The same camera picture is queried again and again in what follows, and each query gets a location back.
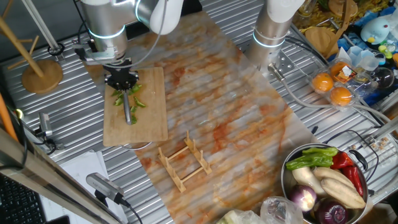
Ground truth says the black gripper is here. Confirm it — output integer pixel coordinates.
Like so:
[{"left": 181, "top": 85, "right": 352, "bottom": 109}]
[{"left": 104, "top": 60, "right": 140, "bottom": 91}]

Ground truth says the steel kitchen knife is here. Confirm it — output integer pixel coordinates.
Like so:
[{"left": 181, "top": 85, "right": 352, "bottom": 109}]
[{"left": 123, "top": 88, "right": 132, "bottom": 126}]

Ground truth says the bamboo cutting board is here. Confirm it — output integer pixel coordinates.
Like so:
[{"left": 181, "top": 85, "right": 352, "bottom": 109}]
[{"left": 102, "top": 67, "right": 169, "bottom": 152}]

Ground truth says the wooden mug tree stand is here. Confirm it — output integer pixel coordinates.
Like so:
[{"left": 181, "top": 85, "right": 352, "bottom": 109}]
[{"left": 0, "top": 0, "right": 65, "bottom": 95}]

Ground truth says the white paper sheet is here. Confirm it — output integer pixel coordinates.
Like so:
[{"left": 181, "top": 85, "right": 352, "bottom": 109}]
[{"left": 40, "top": 151, "right": 129, "bottom": 224}]

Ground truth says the wooden dish rack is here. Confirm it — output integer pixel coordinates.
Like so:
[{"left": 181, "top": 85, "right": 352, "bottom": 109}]
[{"left": 157, "top": 129, "right": 213, "bottom": 194}]

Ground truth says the orange tube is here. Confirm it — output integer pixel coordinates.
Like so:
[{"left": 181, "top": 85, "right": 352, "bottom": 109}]
[{"left": 0, "top": 93, "right": 19, "bottom": 142}]

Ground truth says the black keyboard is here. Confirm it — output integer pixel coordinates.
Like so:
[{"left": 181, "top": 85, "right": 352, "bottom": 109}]
[{"left": 0, "top": 174, "right": 47, "bottom": 224}]

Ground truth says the plastic bag with cabbage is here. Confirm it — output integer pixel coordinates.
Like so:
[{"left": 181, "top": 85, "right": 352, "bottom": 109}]
[{"left": 216, "top": 208, "right": 265, "bottom": 224}]

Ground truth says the stainless steel pot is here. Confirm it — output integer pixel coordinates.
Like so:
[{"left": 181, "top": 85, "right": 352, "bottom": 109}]
[{"left": 280, "top": 142, "right": 371, "bottom": 224}]

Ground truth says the wooden stand with round base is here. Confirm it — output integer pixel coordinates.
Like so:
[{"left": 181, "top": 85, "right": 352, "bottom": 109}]
[{"left": 304, "top": 0, "right": 354, "bottom": 59}]

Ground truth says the long green pepper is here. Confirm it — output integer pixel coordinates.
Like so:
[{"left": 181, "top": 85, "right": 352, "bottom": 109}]
[{"left": 285, "top": 154, "right": 334, "bottom": 171}]

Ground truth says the clear plastic bag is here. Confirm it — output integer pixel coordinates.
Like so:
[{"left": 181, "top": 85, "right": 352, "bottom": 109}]
[{"left": 261, "top": 195, "right": 305, "bottom": 224}]

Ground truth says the white radish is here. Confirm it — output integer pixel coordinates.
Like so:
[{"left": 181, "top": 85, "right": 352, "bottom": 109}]
[{"left": 292, "top": 167, "right": 326, "bottom": 197}]

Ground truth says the short green pepper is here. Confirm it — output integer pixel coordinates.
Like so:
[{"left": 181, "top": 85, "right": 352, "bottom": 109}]
[{"left": 302, "top": 146, "right": 339, "bottom": 157}]

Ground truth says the pale purple onion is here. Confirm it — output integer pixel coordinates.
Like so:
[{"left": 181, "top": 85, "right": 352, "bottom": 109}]
[{"left": 289, "top": 184, "right": 318, "bottom": 213}]

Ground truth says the orange fruit with label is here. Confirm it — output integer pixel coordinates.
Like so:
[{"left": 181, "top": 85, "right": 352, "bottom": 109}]
[{"left": 330, "top": 61, "right": 357, "bottom": 84}]

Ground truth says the round wooden disc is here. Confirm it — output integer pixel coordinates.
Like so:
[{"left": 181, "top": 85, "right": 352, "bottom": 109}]
[{"left": 328, "top": 0, "right": 358, "bottom": 18}]

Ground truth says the beige sweet potato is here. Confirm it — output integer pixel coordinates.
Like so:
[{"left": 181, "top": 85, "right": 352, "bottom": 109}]
[
  {"left": 312, "top": 167, "right": 355, "bottom": 189},
  {"left": 320, "top": 177, "right": 366, "bottom": 210}
]

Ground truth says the wide red pepper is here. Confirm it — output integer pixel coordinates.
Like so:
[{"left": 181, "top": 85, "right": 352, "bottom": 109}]
[{"left": 330, "top": 151, "right": 354, "bottom": 170}]

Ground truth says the clear plastic fruit container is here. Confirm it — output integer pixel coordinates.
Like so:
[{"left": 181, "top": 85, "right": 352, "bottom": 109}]
[{"left": 307, "top": 57, "right": 379, "bottom": 112}]

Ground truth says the clear plastic cup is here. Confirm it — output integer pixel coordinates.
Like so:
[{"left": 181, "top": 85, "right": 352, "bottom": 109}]
[{"left": 347, "top": 45, "right": 381, "bottom": 72}]

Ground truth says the dark red onion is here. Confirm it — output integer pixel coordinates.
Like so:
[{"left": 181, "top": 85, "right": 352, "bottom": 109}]
[{"left": 315, "top": 198, "right": 349, "bottom": 224}]

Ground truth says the long red pepper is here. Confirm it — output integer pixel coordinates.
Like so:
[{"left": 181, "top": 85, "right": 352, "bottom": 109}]
[{"left": 341, "top": 166, "right": 364, "bottom": 197}]

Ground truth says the blue plush toy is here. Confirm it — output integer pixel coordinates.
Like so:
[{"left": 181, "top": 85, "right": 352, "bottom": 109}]
[{"left": 360, "top": 17, "right": 391, "bottom": 46}]

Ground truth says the round glass bowl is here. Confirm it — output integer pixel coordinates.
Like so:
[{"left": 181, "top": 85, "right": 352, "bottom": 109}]
[{"left": 371, "top": 67, "right": 396, "bottom": 90}]

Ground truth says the green yellow toy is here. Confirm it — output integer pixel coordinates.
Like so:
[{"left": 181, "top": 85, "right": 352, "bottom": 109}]
[{"left": 377, "top": 43, "right": 394, "bottom": 60}]

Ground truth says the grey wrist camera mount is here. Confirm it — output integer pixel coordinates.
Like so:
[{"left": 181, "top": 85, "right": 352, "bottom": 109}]
[{"left": 73, "top": 43, "right": 119, "bottom": 66}]

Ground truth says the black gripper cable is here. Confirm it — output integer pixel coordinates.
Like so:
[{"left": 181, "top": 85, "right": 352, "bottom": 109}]
[{"left": 76, "top": 21, "right": 90, "bottom": 50}]

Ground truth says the small grey mounted camera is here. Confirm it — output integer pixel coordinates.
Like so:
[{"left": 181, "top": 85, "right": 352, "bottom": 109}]
[{"left": 33, "top": 111, "right": 65, "bottom": 152}]

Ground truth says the silver pole with black ring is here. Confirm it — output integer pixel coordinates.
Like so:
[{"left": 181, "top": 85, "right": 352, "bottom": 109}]
[{"left": 21, "top": 0, "right": 67, "bottom": 62}]

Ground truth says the grey camera with black cable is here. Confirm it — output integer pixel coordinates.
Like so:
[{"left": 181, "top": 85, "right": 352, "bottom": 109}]
[{"left": 86, "top": 172, "right": 144, "bottom": 224}]

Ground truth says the aluminium frame beam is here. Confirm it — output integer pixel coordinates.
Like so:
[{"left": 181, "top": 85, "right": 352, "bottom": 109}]
[{"left": 0, "top": 128, "right": 123, "bottom": 224}]

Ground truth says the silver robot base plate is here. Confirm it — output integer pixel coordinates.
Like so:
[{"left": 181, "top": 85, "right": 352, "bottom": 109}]
[{"left": 257, "top": 51, "right": 295, "bottom": 78}]

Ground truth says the grey hose with metal connector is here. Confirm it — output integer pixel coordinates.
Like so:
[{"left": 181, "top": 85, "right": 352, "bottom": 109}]
[{"left": 267, "top": 63, "right": 391, "bottom": 123}]

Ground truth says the black base cable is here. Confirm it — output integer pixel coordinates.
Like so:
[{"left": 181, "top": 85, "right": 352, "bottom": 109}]
[{"left": 284, "top": 36, "right": 330, "bottom": 67}]

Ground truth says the black cable near pot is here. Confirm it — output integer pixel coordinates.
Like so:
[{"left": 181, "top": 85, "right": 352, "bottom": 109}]
[{"left": 323, "top": 129, "right": 381, "bottom": 183}]

